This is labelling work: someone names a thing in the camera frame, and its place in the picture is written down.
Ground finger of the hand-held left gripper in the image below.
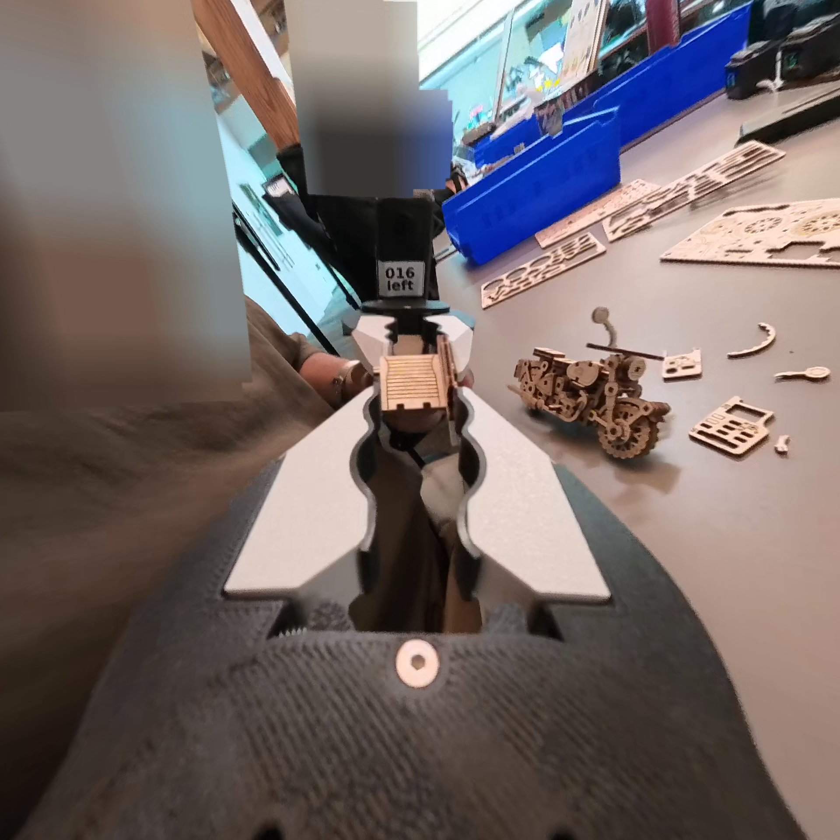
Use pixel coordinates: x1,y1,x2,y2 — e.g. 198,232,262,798
350,312,396,376
438,316,476,389

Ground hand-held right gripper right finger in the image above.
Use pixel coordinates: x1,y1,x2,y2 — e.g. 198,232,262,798
453,387,613,632

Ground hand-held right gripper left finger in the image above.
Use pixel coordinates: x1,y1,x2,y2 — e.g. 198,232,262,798
223,392,383,631

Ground small wooden slatted model part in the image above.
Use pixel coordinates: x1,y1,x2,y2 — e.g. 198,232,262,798
375,340,460,416

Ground person's left forearm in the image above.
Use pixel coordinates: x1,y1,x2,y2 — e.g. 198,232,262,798
243,294,343,424

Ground grey desk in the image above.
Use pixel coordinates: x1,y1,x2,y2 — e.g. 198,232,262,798
430,62,840,840

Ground person's left hand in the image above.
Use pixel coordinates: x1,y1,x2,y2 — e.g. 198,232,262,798
354,364,477,439

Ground metal wristwatch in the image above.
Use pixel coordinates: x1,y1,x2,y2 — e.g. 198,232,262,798
330,358,364,404

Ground wooden sheet with round cutouts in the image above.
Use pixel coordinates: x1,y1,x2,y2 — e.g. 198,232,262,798
479,230,607,311

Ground wooden motorcycle model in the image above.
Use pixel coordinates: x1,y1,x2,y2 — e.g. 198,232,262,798
507,307,673,462

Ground pinkish wooden puzzle sheet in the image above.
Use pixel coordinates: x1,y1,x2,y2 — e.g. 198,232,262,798
533,177,665,250

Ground person's olive clothing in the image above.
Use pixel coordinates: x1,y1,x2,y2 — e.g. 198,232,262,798
0,387,309,840

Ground small wooden cutout panel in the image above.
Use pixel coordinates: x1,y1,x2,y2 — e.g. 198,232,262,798
660,346,704,383

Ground wooden slotted panel piece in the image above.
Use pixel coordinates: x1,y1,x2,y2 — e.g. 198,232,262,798
688,394,777,458

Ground printed puzzle box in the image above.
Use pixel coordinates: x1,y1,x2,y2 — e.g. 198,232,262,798
560,0,609,77

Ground long wooden puzzle sheet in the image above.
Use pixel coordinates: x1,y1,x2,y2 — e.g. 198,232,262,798
601,138,788,244

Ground curved wooden piece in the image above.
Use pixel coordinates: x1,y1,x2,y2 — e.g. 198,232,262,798
726,322,778,361

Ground wide wooden gear puzzle sheet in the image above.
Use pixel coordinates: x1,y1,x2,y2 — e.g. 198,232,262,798
658,197,840,270

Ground long blue plastic bin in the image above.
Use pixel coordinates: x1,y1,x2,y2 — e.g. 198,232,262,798
592,2,753,153

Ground maroon bottle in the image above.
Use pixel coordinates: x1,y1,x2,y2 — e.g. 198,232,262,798
645,0,685,51

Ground black device case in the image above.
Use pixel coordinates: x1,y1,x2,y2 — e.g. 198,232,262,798
780,14,840,84
724,45,790,101

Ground flat black tray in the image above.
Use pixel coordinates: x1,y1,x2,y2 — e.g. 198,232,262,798
734,97,840,147

